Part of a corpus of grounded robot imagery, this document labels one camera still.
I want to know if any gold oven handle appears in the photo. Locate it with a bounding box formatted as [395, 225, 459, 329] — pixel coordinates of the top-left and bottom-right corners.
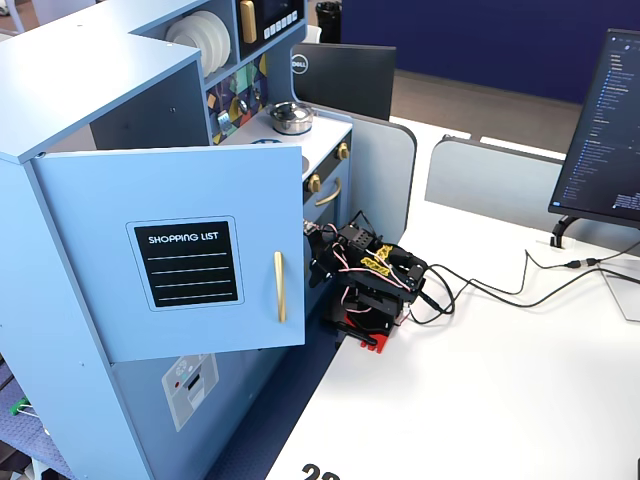
[314, 178, 344, 207]

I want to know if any blue textured mat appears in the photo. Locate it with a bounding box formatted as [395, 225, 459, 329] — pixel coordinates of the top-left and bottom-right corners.
[0, 359, 76, 480]

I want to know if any blue shopping list cabinet door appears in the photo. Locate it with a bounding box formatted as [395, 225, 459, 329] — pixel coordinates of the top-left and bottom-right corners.
[30, 143, 307, 364]

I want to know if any gray flat panel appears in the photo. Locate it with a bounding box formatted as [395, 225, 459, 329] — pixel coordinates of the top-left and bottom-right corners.
[602, 269, 640, 321]

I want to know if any switched-on computer monitor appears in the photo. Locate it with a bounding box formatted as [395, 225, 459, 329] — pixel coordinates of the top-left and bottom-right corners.
[548, 28, 640, 230]

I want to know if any gold microwave handle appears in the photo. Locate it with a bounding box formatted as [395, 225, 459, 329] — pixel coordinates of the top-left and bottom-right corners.
[239, 0, 258, 44]

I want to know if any gray desk divider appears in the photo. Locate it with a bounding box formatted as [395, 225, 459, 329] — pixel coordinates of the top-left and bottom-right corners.
[424, 135, 640, 261]
[299, 102, 418, 246]

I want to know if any black cable with connector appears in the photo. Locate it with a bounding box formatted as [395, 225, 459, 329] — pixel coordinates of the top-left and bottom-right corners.
[424, 247, 640, 301]

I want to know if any gold cabinet door handle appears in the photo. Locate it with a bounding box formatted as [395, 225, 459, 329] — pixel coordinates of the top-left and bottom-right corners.
[273, 251, 288, 324]

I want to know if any black monitor stand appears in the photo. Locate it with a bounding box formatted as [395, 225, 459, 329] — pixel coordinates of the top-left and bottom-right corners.
[551, 214, 581, 249]

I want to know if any black toy microwave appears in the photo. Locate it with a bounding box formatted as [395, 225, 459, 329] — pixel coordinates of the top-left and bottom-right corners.
[234, 0, 306, 61]

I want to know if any long black cable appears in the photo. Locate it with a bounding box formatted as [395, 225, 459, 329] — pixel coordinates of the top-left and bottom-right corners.
[414, 267, 640, 326]

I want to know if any red table clamp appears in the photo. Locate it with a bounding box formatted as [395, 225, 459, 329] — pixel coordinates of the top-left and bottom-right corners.
[357, 332, 391, 355]

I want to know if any black cylindrical bin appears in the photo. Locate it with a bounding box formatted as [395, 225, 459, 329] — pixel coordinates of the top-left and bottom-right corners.
[315, 0, 343, 44]

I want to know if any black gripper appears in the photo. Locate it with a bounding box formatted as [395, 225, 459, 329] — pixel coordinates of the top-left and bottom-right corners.
[308, 223, 384, 290]

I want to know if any black Dell monitor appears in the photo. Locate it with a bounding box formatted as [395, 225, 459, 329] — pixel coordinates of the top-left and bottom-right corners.
[291, 42, 397, 122]

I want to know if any steel pot with lid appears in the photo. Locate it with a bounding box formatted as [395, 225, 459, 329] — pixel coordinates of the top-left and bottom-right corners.
[268, 101, 316, 135]

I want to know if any white toy plate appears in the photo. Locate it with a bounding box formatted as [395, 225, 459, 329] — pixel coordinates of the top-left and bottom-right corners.
[182, 14, 224, 71]
[197, 10, 232, 66]
[165, 22, 214, 79]

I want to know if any blue toy kitchen unit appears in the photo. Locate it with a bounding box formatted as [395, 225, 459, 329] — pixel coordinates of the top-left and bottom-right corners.
[0, 0, 354, 480]

